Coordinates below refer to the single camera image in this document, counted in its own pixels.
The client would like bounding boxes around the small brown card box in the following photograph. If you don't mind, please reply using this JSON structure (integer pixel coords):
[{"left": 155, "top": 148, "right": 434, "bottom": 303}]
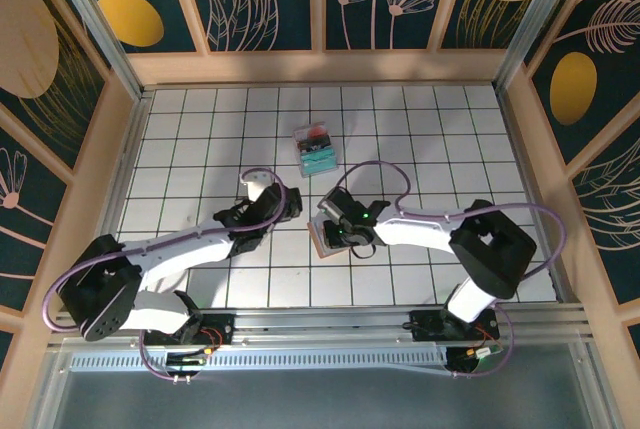
[{"left": 306, "top": 212, "right": 355, "bottom": 260}]

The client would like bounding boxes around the teal credit card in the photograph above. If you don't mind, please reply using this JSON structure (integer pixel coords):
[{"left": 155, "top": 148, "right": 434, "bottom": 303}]
[{"left": 298, "top": 146, "right": 338, "bottom": 176}]

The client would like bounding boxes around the black credit card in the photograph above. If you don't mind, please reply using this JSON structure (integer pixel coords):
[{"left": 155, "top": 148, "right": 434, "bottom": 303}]
[{"left": 295, "top": 131, "right": 332, "bottom": 149}]

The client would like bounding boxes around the white card with red circle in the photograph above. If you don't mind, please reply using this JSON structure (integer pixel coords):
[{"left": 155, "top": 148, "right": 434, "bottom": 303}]
[{"left": 293, "top": 121, "right": 329, "bottom": 138}]

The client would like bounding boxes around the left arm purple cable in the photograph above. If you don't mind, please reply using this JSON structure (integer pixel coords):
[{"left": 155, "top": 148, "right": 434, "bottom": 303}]
[{"left": 43, "top": 166, "right": 289, "bottom": 384}]

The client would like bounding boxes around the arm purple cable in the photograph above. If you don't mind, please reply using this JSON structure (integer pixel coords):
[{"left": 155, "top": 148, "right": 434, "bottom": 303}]
[
  {"left": 43, "top": 166, "right": 289, "bottom": 384},
  {"left": 327, "top": 159, "right": 568, "bottom": 381}
]

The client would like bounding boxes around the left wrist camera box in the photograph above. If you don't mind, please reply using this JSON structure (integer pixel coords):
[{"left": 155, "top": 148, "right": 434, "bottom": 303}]
[{"left": 238, "top": 171, "right": 275, "bottom": 201}]

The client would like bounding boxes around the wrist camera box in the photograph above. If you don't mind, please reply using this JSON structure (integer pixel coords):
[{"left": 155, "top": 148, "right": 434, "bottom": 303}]
[
  {"left": 317, "top": 187, "right": 351, "bottom": 220},
  {"left": 238, "top": 171, "right": 275, "bottom": 201}
]

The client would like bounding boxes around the black braided cable loop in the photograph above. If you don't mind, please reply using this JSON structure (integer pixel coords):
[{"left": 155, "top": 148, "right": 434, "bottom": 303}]
[{"left": 348, "top": 241, "right": 379, "bottom": 261}]

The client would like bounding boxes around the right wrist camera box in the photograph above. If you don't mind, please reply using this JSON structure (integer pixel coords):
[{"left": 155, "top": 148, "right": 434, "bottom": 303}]
[{"left": 317, "top": 187, "right": 351, "bottom": 220}]

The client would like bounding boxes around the aluminium frame rail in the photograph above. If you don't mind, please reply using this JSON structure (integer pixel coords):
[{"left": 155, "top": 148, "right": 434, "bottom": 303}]
[{"left": 47, "top": 302, "right": 594, "bottom": 353}]

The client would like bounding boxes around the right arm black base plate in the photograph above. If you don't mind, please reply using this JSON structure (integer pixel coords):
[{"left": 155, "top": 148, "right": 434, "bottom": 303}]
[{"left": 408, "top": 307, "right": 501, "bottom": 343}]

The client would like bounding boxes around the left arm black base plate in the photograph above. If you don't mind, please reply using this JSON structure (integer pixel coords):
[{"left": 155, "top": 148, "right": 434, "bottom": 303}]
[{"left": 143, "top": 312, "right": 236, "bottom": 348}]

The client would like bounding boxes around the slotted grey cable duct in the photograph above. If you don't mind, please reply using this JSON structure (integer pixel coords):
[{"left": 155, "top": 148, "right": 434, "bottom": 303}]
[{"left": 69, "top": 352, "right": 449, "bottom": 373}]

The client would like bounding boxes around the aluminium side rail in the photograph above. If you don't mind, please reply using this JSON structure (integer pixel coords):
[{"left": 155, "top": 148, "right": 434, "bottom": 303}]
[
  {"left": 94, "top": 91, "right": 154, "bottom": 245},
  {"left": 494, "top": 88, "right": 574, "bottom": 303}
]

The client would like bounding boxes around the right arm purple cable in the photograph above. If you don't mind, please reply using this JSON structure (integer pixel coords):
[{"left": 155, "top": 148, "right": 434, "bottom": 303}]
[{"left": 327, "top": 159, "right": 568, "bottom": 381}]

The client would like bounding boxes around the aluminium corner post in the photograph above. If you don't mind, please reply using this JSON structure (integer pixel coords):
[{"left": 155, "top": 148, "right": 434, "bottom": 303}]
[
  {"left": 494, "top": 0, "right": 599, "bottom": 93},
  {"left": 42, "top": 0, "right": 147, "bottom": 101}
]

